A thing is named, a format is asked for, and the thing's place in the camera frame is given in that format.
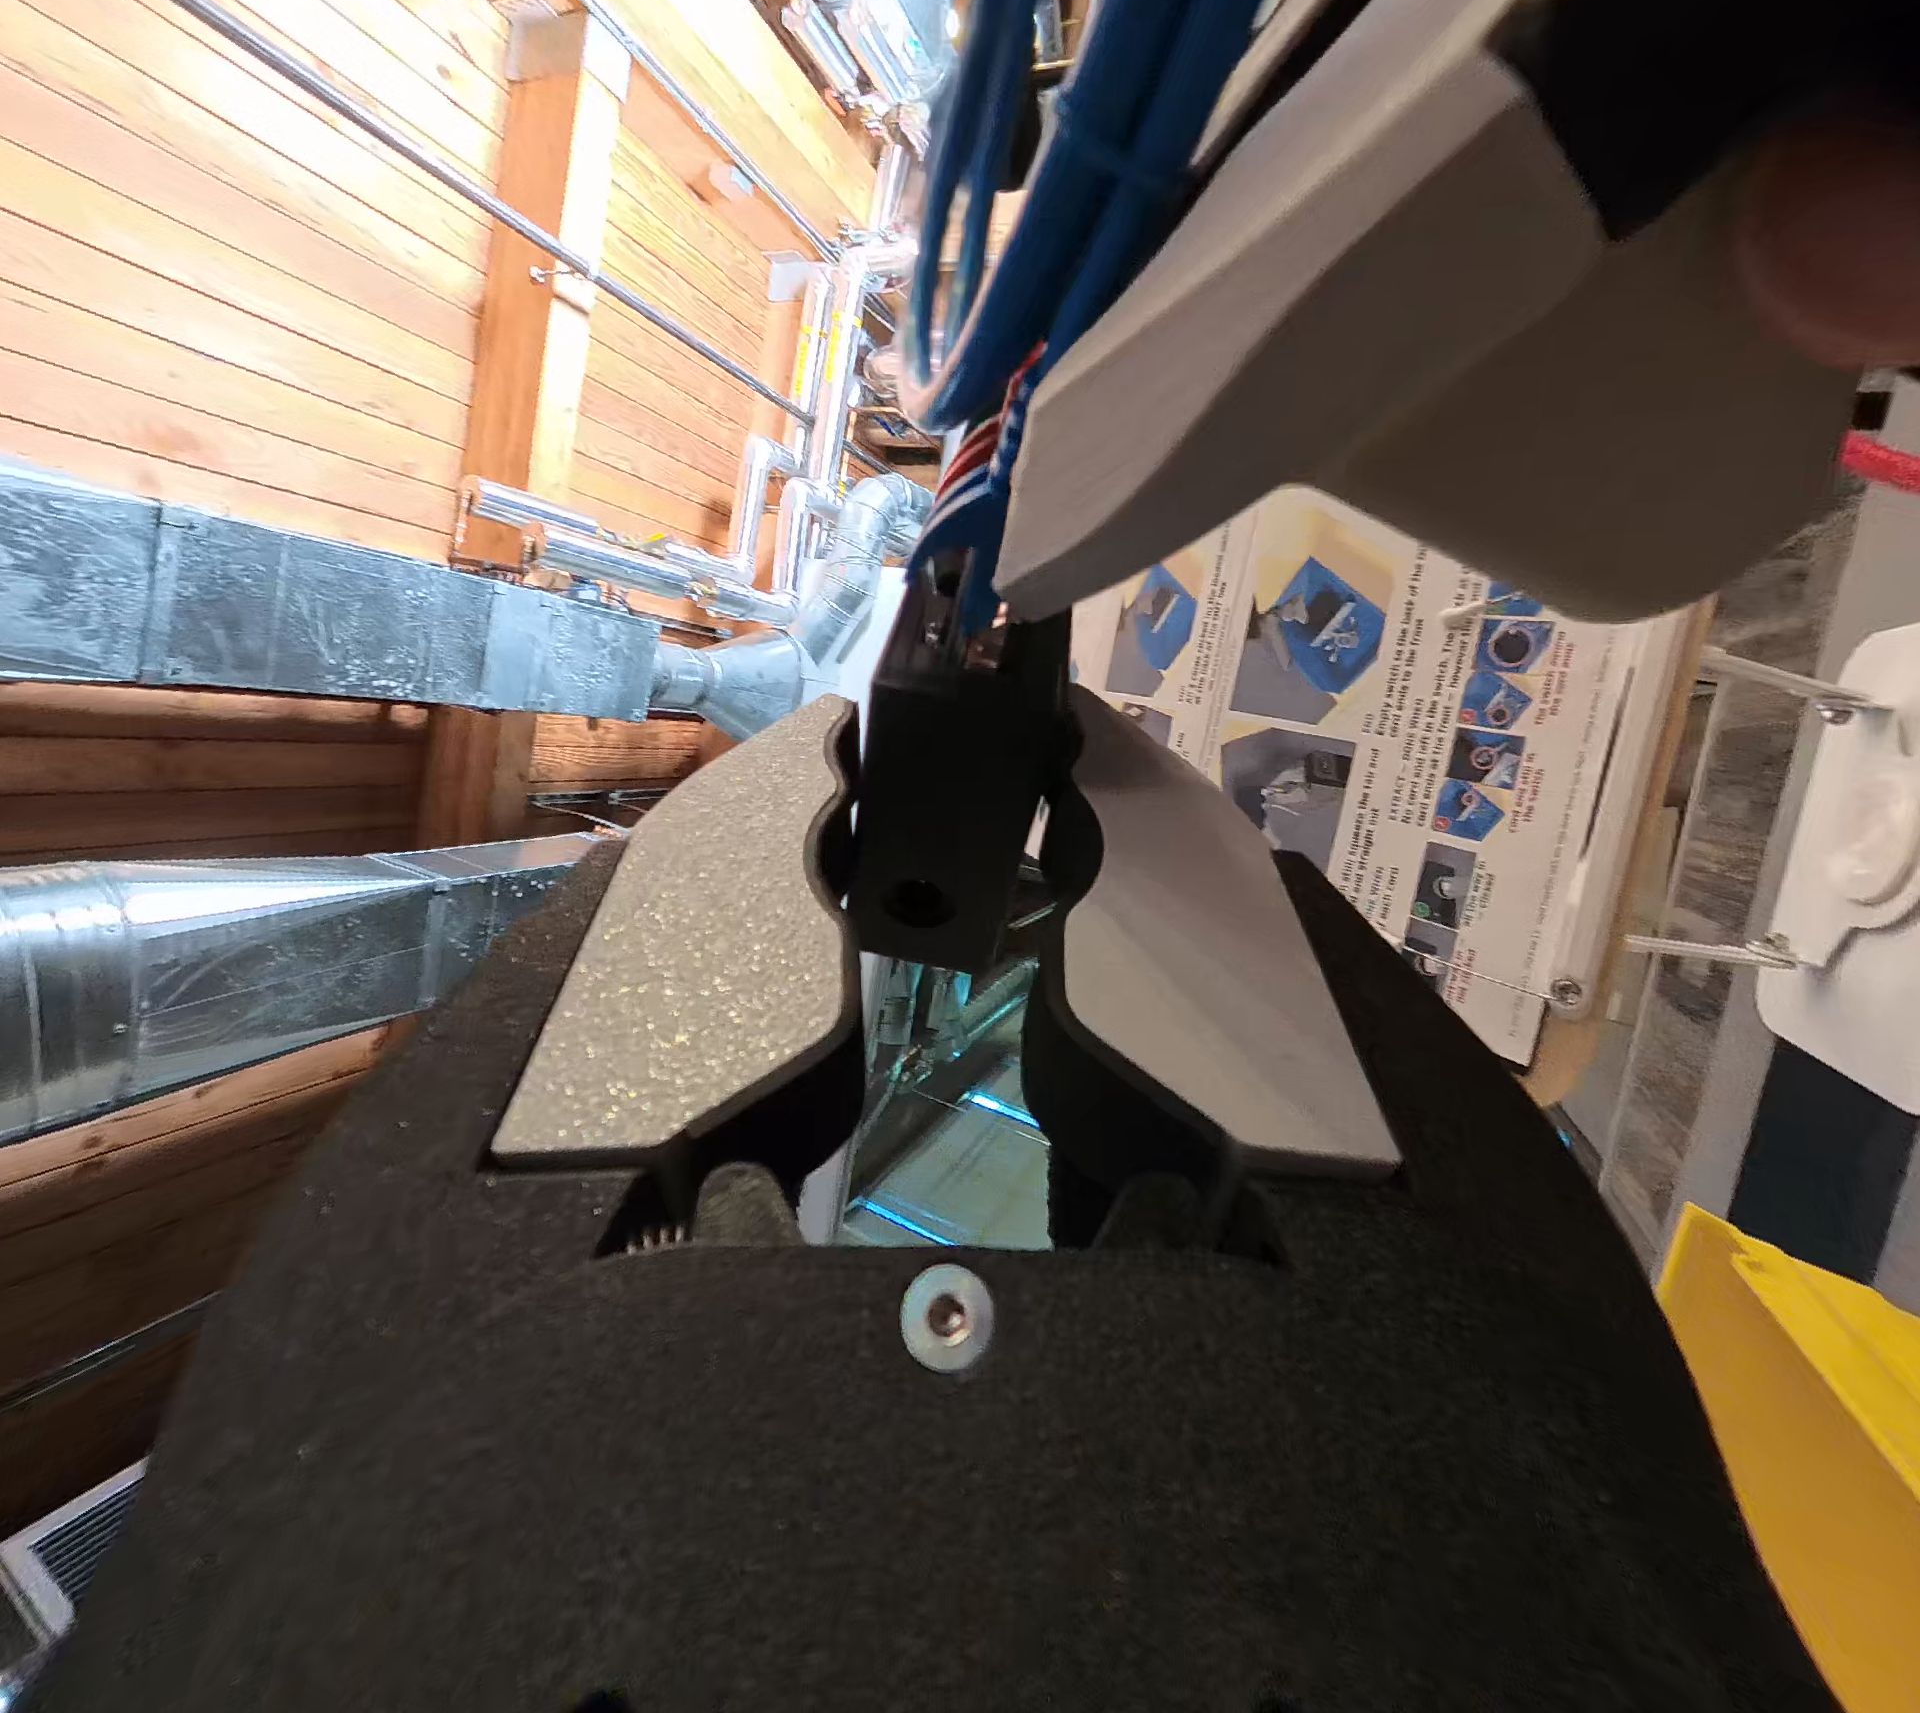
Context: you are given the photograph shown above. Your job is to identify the black flat pad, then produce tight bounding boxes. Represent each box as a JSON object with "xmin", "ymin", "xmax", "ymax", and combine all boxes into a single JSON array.
[{"xmin": 1733, "ymin": 1039, "xmax": 1920, "ymax": 1288}]

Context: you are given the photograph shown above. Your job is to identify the blue ethernet cable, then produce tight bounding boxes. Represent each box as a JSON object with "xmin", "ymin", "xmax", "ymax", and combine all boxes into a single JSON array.
[{"xmin": 900, "ymin": 0, "xmax": 1352, "ymax": 581}]

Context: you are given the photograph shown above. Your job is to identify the yellow plastic bin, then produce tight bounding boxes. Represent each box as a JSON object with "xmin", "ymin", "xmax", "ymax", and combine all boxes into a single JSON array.
[{"xmin": 1656, "ymin": 1205, "xmax": 1920, "ymax": 1713}]

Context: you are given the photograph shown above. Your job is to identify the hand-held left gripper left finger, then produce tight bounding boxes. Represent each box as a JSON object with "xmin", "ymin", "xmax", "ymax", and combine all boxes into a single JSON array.
[{"xmin": 484, "ymin": 695, "xmax": 878, "ymax": 1176}]

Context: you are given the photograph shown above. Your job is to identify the white sign base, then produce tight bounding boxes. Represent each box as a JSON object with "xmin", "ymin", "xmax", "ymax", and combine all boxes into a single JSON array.
[{"xmin": 1619, "ymin": 628, "xmax": 1920, "ymax": 1122}]

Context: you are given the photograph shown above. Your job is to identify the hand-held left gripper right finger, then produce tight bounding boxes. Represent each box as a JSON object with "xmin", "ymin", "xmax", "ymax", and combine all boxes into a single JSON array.
[{"xmin": 1037, "ymin": 689, "xmax": 1406, "ymax": 1181}]

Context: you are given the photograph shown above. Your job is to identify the printed instruction sheet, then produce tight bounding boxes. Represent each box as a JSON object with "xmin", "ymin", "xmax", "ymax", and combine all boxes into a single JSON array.
[{"xmin": 1104, "ymin": 498, "xmax": 1645, "ymax": 1066}]

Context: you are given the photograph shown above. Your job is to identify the person's right hand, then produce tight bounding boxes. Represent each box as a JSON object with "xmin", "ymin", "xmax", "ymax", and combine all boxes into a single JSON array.
[{"xmin": 1725, "ymin": 89, "xmax": 1920, "ymax": 380}]

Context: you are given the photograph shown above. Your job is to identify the black ethernet port box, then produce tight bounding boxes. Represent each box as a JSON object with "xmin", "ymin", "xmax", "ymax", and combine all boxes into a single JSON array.
[{"xmin": 839, "ymin": 544, "xmax": 1081, "ymax": 970}]

